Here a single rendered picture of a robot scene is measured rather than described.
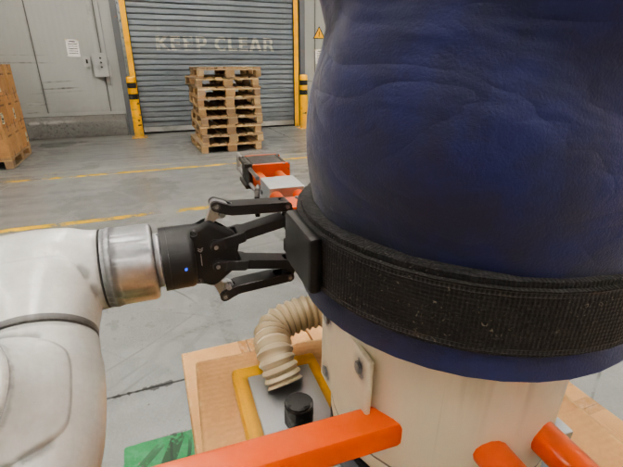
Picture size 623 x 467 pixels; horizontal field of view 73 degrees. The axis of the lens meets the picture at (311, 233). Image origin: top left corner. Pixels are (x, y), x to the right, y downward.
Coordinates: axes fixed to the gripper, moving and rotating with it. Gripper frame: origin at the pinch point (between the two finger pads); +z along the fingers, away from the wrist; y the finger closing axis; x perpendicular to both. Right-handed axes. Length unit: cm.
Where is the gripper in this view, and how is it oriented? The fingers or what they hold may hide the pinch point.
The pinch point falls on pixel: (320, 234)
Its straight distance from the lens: 55.8
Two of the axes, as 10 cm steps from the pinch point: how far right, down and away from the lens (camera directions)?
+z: 9.3, -1.5, 3.3
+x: 3.6, 3.5, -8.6
